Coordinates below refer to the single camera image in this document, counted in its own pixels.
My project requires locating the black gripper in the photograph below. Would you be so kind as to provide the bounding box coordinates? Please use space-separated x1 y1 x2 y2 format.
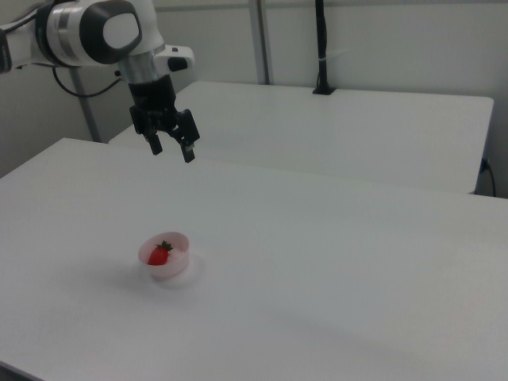
127 74 201 164

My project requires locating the red strawberry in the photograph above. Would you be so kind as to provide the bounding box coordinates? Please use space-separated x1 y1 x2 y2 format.
147 240 175 267

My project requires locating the pink translucent bowl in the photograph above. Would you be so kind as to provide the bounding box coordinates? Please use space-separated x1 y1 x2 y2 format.
138 231 191 280

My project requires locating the white side table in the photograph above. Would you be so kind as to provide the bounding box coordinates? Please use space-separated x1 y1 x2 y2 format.
107 81 495 195

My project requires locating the grey wall profile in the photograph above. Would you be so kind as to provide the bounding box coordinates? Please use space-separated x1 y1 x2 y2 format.
248 0 275 86
67 66 102 143

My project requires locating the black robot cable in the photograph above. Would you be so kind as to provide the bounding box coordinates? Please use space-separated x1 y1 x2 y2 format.
52 66 122 98

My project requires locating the black camera pole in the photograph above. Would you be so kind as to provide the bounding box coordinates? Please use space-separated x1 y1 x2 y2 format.
312 0 337 96

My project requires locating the black wall cable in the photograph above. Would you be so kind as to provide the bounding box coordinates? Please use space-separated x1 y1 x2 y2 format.
481 157 498 197

